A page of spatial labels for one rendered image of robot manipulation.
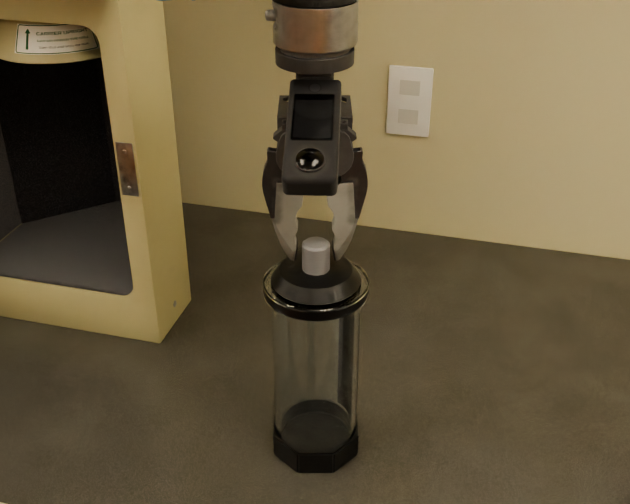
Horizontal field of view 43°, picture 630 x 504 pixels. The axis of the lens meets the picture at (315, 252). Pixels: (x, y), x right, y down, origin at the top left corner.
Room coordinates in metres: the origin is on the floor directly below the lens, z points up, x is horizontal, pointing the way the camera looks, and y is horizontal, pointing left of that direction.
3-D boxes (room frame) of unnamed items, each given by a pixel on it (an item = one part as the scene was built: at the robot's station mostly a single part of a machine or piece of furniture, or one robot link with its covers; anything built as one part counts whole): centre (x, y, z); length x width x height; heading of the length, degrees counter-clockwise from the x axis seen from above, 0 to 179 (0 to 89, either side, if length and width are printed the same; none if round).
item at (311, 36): (0.71, 0.00, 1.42); 0.08 x 0.08 x 0.05
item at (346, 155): (0.71, 0.00, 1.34); 0.09 x 0.08 x 0.12; 0
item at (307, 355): (0.69, 0.00, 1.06); 0.11 x 0.11 x 0.21
